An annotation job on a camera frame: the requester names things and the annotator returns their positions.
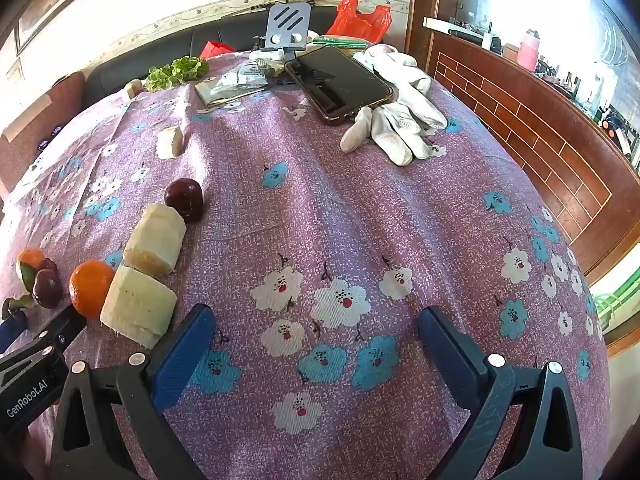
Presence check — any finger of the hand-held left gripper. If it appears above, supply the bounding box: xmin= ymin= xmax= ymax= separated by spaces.
xmin=27 ymin=304 xmax=89 ymax=361
xmin=0 ymin=310 xmax=27 ymax=353

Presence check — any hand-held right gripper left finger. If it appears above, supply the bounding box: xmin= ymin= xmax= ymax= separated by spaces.
xmin=50 ymin=304 xmax=217 ymax=480

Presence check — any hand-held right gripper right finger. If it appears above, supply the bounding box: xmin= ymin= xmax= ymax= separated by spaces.
xmin=417 ymin=306 xmax=583 ymax=480

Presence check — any orange tangerine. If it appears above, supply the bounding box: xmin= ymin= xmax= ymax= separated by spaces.
xmin=69 ymin=259 xmax=117 ymax=320

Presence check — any large peeled sugarcane piece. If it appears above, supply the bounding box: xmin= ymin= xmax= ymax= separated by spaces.
xmin=100 ymin=265 xmax=178 ymax=350
xmin=123 ymin=203 xmax=187 ymax=277

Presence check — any green-orange tangerine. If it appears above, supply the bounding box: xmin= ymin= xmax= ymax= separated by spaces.
xmin=16 ymin=248 xmax=46 ymax=288

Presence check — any green plastic rack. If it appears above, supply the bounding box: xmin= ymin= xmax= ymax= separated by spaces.
xmin=592 ymin=265 xmax=640 ymax=331

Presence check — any purple floral tablecloth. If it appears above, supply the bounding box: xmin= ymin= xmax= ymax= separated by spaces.
xmin=0 ymin=45 xmax=613 ymax=480

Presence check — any brown padded chair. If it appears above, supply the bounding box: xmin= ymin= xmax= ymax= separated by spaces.
xmin=0 ymin=71 xmax=86 ymax=196

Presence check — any medium peeled sugarcane piece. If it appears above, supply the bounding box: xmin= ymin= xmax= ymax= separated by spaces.
xmin=156 ymin=126 xmax=185 ymax=159

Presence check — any brick-patterned wooden counter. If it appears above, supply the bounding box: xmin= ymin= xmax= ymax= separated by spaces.
xmin=422 ymin=17 xmax=640 ymax=281

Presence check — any beige notebook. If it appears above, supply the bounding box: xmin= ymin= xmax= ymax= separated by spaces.
xmin=194 ymin=77 xmax=273 ymax=108

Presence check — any black sofa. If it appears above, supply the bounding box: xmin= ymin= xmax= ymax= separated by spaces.
xmin=82 ymin=7 xmax=346 ymax=106

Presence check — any green lettuce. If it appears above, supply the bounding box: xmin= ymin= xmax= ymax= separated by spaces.
xmin=146 ymin=56 xmax=211 ymax=93

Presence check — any clear plastic packet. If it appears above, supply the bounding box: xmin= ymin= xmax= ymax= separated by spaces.
xmin=207 ymin=60 xmax=271 ymax=101

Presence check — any black smartphone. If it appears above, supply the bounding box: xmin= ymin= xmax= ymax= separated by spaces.
xmin=284 ymin=46 xmax=398 ymax=127

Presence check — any red paper bag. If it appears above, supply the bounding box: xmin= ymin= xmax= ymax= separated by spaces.
xmin=200 ymin=40 xmax=235 ymax=60

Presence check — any white plastic case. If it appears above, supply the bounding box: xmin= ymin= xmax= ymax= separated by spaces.
xmin=249 ymin=47 xmax=286 ymax=64

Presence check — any pink bottle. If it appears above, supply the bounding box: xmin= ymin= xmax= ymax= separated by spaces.
xmin=517 ymin=30 xmax=541 ymax=72

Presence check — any green striped packet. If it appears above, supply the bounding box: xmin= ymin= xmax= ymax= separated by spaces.
xmin=315 ymin=34 xmax=371 ymax=51

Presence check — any red plastic bag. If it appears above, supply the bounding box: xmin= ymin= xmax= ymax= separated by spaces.
xmin=327 ymin=0 xmax=393 ymax=43

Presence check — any grey phone stand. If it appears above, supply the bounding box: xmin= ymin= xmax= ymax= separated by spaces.
xmin=260 ymin=2 xmax=313 ymax=53

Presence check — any framed wall picture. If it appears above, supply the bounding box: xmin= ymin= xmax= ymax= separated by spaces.
xmin=14 ymin=0 xmax=116 ymax=56

